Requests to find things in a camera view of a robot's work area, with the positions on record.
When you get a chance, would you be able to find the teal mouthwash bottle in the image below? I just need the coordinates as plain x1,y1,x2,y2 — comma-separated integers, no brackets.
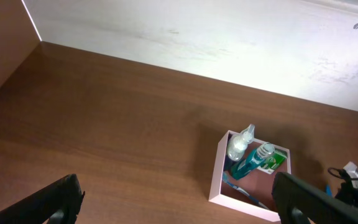
230,142,275,180

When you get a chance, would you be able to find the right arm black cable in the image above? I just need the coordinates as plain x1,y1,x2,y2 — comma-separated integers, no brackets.
327,167,358,182

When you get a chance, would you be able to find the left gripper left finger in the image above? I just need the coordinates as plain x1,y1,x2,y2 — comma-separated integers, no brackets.
0,174,85,224

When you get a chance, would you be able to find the clear spray bottle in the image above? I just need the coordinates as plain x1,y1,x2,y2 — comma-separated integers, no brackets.
224,124,255,171

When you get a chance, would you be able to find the white cardboard box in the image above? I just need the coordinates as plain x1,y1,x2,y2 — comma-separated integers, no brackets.
209,131,291,223

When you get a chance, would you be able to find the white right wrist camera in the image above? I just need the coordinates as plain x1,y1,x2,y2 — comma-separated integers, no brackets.
343,162,358,189

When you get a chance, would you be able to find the green white small carton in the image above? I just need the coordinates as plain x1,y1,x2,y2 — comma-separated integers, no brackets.
257,149,288,174

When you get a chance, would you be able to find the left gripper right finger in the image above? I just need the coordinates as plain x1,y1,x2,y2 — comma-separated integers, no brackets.
272,172,358,224

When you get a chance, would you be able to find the blue white toothbrush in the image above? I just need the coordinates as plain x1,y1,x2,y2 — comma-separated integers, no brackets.
222,172,269,210

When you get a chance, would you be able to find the blue disposable razor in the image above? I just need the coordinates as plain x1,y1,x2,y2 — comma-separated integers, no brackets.
325,184,333,197

